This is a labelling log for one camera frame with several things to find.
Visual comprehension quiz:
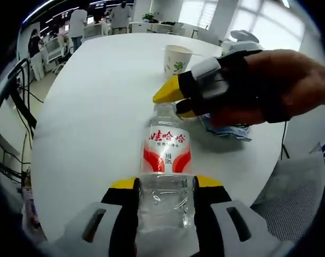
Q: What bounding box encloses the grey mesh chair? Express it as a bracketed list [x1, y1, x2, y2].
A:
[249, 152, 325, 241]

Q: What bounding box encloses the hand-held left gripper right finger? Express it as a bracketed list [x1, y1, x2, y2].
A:
[193, 175, 286, 257]

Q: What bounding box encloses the white window blind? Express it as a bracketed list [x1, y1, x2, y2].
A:
[226, 0, 317, 51]
[178, 0, 219, 30]

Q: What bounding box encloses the white office chair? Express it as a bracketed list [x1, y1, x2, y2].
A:
[44, 37, 72, 73]

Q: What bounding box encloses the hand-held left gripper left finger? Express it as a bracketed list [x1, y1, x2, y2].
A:
[51, 176, 140, 257]

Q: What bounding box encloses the floral paper cup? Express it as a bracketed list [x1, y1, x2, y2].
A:
[163, 44, 193, 78]

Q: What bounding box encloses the clear water bottle red label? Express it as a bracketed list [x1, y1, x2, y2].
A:
[137, 103, 196, 236]

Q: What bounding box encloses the person's right hand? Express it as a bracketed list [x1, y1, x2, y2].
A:
[213, 49, 325, 126]

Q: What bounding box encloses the blue floral tissue packet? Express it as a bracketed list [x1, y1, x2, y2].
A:
[199, 112, 253, 142]

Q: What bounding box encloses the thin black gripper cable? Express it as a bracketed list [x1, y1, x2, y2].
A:
[281, 120, 288, 147]

